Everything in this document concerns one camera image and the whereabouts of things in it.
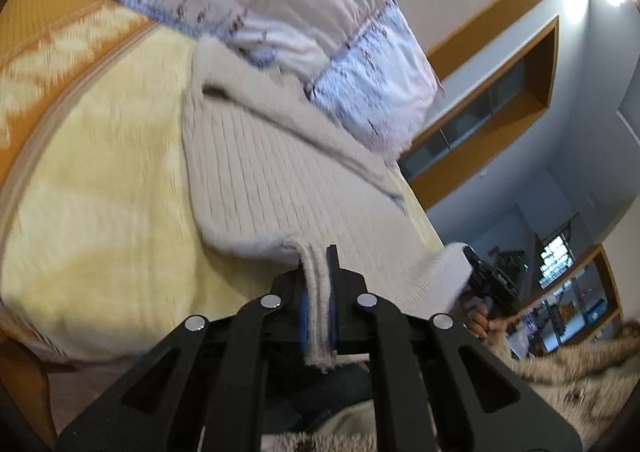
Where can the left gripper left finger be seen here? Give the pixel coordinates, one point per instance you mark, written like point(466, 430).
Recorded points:
point(202, 387)

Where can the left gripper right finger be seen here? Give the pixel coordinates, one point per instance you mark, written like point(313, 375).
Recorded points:
point(434, 387)

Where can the beige cable-knit sweater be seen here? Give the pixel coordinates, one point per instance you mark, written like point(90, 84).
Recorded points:
point(272, 177)

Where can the person right hand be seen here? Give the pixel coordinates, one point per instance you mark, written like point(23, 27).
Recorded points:
point(481, 325)

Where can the wooden shelving unit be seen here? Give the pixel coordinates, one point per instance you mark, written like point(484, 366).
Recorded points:
point(570, 297)

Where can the yellow patterned bedspread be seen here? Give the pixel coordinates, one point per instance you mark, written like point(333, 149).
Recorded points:
point(100, 253)

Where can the right floral pillow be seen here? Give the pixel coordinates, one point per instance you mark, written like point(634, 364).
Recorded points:
point(380, 87)

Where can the wooden wall shelf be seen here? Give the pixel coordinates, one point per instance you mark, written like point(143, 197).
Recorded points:
point(497, 111)

